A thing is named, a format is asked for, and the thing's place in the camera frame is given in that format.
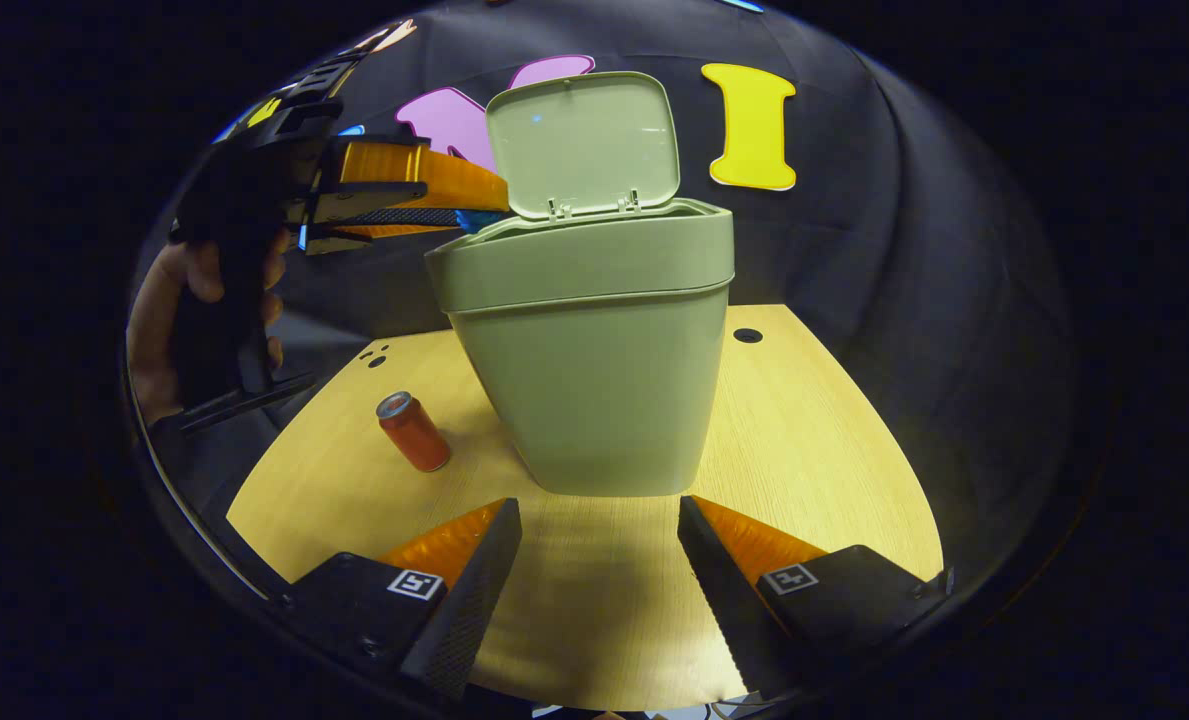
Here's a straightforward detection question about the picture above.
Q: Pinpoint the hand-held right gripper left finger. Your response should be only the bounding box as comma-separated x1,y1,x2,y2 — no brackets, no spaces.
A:
274,498,523,701

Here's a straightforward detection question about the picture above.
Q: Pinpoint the black backdrop cloth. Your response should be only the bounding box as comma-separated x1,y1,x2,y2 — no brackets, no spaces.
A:
124,0,1075,601

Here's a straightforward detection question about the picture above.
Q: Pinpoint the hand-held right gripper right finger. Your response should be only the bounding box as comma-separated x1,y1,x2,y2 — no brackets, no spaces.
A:
678,495,955,701

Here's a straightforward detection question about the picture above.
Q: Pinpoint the wooden desktop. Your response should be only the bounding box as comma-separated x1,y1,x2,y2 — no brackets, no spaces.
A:
226,303,945,713

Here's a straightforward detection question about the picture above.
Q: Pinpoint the green desktop garbage bin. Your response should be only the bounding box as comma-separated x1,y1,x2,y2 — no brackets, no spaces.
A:
424,70,736,498

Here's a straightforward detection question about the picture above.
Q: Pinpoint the red pop can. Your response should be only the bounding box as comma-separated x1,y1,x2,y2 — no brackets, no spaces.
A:
375,391,452,473

